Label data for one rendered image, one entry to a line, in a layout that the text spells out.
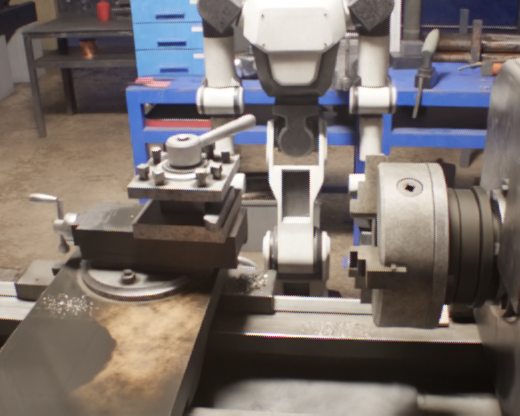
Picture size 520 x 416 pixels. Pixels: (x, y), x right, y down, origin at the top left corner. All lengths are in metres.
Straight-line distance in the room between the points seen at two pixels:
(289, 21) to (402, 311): 1.00
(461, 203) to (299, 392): 0.51
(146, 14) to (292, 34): 1.32
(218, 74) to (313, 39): 0.30
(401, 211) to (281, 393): 0.52
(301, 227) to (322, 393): 0.72
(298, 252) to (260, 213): 1.20
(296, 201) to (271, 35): 0.50
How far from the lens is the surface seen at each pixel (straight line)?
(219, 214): 1.07
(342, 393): 1.23
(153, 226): 1.11
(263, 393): 1.24
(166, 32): 2.91
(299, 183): 1.86
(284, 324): 1.22
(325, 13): 1.69
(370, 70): 1.80
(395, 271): 0.84
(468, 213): 0.91
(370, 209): 0.97
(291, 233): 1.84
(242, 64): 2.81
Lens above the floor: 1.56
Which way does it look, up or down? 25 degrees down
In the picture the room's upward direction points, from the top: 2 degrees counter-clockwise
